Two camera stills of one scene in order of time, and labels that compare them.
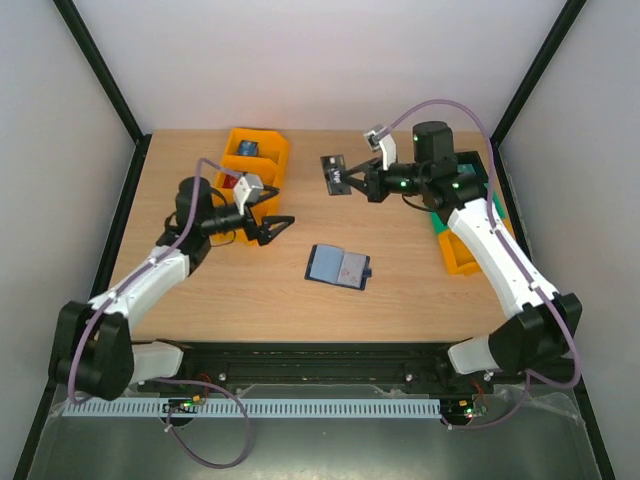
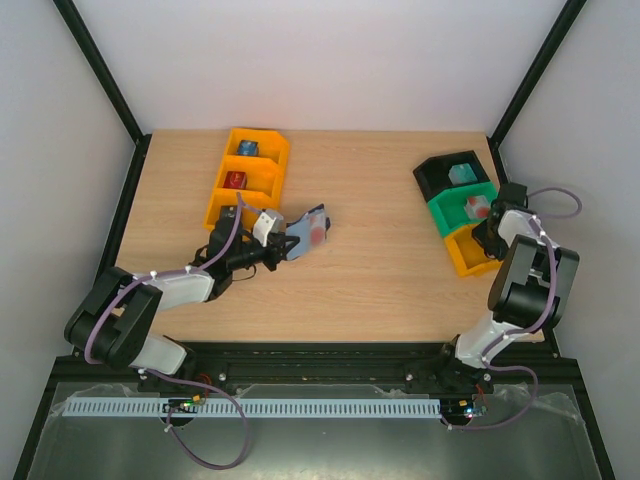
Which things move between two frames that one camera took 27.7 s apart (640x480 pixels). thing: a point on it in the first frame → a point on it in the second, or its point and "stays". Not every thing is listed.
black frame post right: [563, 24] stays
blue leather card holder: [328, 263] → [311, 230]
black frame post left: [84, 39] stays
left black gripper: [253, 231] → [277, 249]
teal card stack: [467, 169] stays
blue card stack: [247, 148] stays
